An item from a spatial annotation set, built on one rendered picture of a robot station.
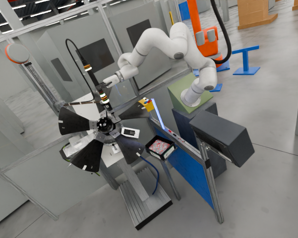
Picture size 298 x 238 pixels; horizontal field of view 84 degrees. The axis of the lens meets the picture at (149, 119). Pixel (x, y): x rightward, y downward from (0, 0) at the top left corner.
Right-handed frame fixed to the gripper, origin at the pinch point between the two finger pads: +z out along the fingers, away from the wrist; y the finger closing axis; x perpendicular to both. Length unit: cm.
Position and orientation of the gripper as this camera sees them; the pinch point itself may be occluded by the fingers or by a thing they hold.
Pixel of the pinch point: (98, 87)
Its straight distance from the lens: 124.7
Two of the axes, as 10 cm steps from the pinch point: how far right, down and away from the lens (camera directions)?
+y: -4.3, -3.4, 8.4
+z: -8.4, 4.9, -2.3
